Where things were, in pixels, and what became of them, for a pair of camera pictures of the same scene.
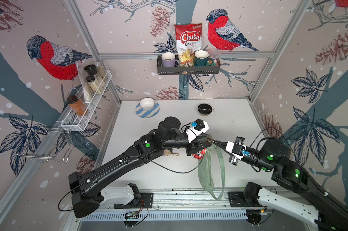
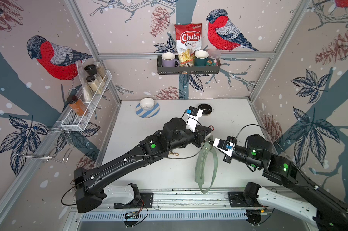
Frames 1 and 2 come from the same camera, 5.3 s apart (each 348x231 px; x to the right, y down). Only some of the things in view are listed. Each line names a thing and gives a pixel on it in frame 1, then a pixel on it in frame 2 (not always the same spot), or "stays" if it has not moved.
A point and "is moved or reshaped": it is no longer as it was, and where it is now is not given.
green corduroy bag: x=211 y=170 is moved or reshaped
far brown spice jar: x=101 y=70 stays
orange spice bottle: x=77 y=105 stays
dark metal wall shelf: x=211 y=70 stays
